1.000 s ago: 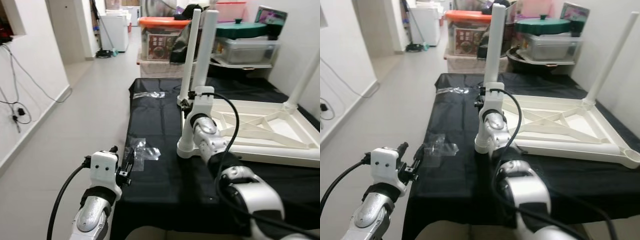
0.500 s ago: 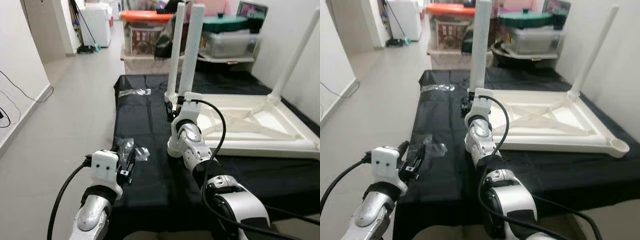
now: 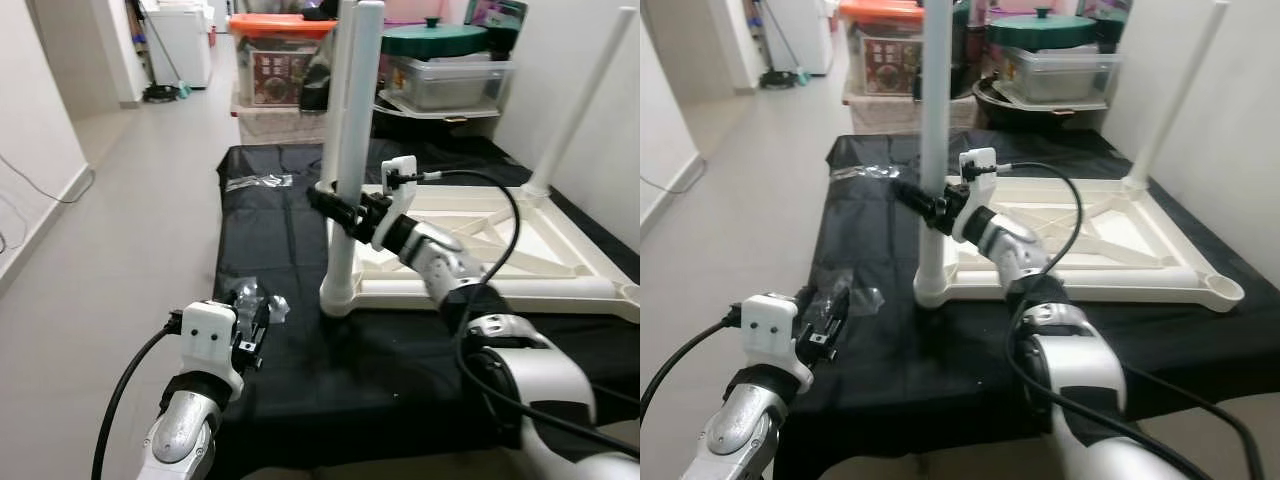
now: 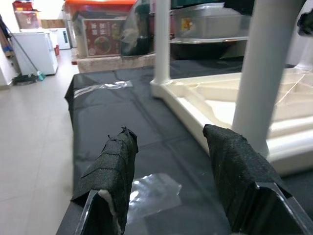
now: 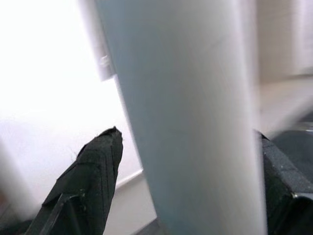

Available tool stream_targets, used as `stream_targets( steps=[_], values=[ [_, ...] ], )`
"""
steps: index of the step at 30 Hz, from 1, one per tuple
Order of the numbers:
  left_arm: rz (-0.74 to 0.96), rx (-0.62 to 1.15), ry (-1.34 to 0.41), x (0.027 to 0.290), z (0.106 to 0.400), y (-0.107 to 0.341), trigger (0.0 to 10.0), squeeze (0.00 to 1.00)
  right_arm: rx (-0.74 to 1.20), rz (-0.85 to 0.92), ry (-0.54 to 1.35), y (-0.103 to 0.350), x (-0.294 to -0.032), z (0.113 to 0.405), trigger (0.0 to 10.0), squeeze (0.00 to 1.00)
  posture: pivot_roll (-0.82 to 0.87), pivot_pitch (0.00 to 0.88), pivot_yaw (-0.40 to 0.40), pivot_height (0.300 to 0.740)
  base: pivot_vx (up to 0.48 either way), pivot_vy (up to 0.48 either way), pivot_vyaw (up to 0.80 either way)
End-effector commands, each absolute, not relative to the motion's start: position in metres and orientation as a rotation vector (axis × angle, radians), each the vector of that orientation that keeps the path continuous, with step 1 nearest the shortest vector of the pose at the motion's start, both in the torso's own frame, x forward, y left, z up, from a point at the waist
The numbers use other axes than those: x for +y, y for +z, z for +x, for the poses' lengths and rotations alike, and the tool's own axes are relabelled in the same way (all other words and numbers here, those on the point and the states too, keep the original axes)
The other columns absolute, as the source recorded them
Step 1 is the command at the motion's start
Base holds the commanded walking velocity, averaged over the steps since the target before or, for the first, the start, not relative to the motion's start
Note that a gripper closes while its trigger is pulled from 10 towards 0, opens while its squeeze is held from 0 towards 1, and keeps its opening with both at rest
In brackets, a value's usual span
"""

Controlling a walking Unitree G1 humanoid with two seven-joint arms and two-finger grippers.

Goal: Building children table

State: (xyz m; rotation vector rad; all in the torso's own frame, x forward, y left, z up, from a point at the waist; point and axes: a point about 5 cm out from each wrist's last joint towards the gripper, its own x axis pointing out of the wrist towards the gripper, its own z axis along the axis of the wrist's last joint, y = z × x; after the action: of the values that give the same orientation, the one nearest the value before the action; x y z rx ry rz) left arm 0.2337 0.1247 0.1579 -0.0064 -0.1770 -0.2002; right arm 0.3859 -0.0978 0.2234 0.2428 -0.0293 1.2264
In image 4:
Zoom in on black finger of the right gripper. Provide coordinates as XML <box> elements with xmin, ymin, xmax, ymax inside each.
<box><xmin>296</xmin><ymin>11</ymin><xmax>313</xmax><ymax>35</ymax></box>

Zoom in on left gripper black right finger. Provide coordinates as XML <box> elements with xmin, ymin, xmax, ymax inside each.
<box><xmin>202</xmin><ymin>124</ymin><xmax>293</xmax><ymax>232</ymax></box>

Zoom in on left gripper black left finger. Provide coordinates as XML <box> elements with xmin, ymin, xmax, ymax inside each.
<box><xmin>70</xmin><ymin>126</ymin><xmax>139</xmax><ymax>235</ymax></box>

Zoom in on white plastic table leg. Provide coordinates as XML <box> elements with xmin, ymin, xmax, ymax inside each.
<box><xmin>154</xmin><ymin>0</ymin><xmax>172</xmax><ymax>85</ymax></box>
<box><xmin>231</xmin><ymin>0</ymin><xmax>308</xmax><ymax>159</ymax></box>
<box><xmin>295</xmin><ymin>34</ymin><xmax>313</xmax><ymax>72</ymax></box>

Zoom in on white plastic children table top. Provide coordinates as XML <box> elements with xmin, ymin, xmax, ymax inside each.
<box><xmin>149</xmin><ymin>67</ymin><xmax>313</xmax><ymax>177</ymax></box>

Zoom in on clear tape cross patch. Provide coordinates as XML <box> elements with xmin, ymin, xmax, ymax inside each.
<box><xmin>127</xmin><ymin>172</ymin><xmax>183</xmax><ymax>218</ymax></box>

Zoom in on black tablecloth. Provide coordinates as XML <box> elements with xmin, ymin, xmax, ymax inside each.
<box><xmin>56</xmin><ymin>57</ymin><xmax>313</xmax><ymax>235</ymax></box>

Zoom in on clear tape strip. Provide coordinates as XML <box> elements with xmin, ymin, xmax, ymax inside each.
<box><xmin>73</xmin><ymin>80</ymin><xmax>134</xmax><ymax>96</ymax></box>

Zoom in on clear plastic storage box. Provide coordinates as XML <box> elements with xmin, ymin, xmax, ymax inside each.
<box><xmin>170</xmin><ymin>2</ymin><xmax>251</xmax><ymax>41</ymax></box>

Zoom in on beige low platform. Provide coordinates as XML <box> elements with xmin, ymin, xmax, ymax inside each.
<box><xmin>71</xmin><ymin>52</ymin><xmax>157</xmax><ymax>73</ymax></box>

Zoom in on black round basin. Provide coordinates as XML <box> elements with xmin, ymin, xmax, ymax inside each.
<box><xmin>168</xmin><ymin>36</ymin><xmax>250</xmax><ymax>61</ymax></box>

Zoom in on orange-lidded box with red print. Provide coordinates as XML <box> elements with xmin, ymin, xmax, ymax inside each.
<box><xmin>64</xmin><ymin>0</ymin><xmax>137</xmax><ymax>58</ymax></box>

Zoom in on white appliance cabinet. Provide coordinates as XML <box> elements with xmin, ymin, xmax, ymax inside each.
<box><xmin>12</xmin><ymin>30</ymin><xmax>59</xmax><ymax>75</ymax></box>

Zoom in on brown cardboard box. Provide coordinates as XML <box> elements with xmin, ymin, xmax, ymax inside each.
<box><xmin>14</xmin><ymin>8</ymin><xmax>42</xmax><ymax>29</ymax></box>

